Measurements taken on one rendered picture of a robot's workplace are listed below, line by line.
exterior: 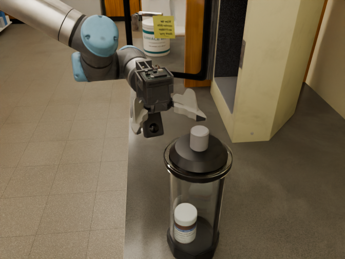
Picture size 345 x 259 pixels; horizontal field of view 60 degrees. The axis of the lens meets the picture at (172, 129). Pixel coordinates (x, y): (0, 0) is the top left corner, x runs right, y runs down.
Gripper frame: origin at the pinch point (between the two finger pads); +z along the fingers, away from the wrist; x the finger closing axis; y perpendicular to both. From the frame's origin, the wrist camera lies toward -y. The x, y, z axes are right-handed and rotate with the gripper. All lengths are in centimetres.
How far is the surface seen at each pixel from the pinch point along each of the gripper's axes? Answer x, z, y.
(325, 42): 75, -38, -3
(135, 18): 8, -58, 7
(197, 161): -1.8, 15.2, 4.7
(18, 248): -62, -76, -113
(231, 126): 24.3, -16.4, -15.3
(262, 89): 29.6, -12.2, -2.5
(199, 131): -0.3, 12.5, 7.7
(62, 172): -35, -132, -113
